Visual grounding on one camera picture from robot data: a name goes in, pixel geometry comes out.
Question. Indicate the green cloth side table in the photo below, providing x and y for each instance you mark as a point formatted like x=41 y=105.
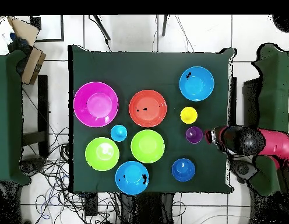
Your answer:
x=8 y=116
x=275 y=93

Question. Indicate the dark green table cloth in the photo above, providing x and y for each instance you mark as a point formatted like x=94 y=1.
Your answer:
x=146 y=67

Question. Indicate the green bowl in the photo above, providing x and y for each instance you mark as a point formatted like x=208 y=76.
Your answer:
x=147 y=146
x=102 y=154

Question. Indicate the orange bowl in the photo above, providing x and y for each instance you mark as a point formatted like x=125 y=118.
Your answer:
x=148 y=108

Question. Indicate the black tripod leg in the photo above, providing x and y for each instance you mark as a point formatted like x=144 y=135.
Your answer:
x=164 y=25
x=102 y=29

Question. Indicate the black metal stand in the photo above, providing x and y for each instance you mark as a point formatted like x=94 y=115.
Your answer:
x=43 y=105
x=250 y=105

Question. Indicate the brown cardboard box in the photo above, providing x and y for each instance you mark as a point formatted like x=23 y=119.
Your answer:
x=32 y=66

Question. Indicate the light blue cup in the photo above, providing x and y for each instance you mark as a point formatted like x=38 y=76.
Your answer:
x=118 y=133

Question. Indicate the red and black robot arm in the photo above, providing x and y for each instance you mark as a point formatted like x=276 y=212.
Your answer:
x=275 y=144

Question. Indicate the brown cardboard sheet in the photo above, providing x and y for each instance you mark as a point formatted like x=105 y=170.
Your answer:
x=24 y=30

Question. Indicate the pink bowl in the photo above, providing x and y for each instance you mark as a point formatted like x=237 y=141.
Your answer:
x=95 y=104

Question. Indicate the black pedestal leg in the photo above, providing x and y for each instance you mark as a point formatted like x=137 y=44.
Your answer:
x=242 y=170
x=32 y=166

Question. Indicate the purple cup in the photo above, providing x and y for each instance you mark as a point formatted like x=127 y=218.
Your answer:
x=194 y=135

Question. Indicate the yellow cup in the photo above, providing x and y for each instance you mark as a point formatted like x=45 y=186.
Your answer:
x=188 y=115

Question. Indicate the small dark blue bowl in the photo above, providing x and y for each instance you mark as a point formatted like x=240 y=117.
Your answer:
x=183 y=169

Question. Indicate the light blue bowl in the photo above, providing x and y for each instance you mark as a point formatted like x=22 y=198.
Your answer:
x=196 y=83
x=131 y=178

